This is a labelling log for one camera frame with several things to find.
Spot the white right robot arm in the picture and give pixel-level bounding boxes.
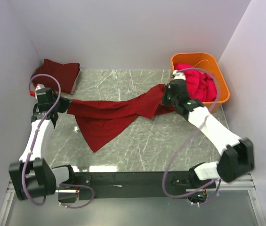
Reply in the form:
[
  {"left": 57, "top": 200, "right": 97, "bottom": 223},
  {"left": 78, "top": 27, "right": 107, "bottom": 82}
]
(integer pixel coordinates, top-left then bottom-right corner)
[{"left": 162, "top": 72, "right": 255, "bottom": 188}]

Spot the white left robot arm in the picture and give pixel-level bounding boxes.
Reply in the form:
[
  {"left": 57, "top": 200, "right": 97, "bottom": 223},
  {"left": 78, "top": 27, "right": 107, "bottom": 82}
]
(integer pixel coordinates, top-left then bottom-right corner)
[{"left": 8, "top": 84, "right": 76, "bottom": 200}]

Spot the pink folded t-shirt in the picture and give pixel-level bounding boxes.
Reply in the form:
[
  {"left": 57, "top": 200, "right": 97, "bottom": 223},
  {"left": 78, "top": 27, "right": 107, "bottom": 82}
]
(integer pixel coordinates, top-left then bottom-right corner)
[{"left": 70, "top": 67, "right": 81, "bottom": 95}]

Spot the pink t-shirt in basket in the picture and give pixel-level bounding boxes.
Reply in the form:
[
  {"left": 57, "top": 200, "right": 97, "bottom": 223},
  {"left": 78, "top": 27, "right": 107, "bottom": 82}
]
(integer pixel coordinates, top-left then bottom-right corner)
[{"left": 180, "top": 70, "right": 217, "bottom": 102}]

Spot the dark red folded t-shirt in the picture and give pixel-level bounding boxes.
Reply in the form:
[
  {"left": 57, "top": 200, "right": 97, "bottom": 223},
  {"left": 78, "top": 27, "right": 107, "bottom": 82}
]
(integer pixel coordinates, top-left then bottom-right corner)
[{"left": 31, "top": 59, "right": 81, "bottom": 95}]

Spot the orange plastic basket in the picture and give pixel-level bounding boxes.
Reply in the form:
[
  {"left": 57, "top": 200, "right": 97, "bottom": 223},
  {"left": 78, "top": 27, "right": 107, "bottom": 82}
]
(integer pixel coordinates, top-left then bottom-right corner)
[{"left": 170, "top": 52, "right": 230, "bottom": 113}]

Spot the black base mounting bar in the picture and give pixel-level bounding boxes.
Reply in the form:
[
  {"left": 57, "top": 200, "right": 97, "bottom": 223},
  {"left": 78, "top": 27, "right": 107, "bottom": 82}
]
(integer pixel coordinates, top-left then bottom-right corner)
[{"left": 52, "top": 171, "right": 217, "bottom": 203}]

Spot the aluminium frame rail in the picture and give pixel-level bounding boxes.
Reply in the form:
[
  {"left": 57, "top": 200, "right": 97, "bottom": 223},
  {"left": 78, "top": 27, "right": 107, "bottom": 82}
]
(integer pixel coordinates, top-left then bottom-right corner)
[{"left": 0, "top": 175, "right": 266, "bottom": 226}]

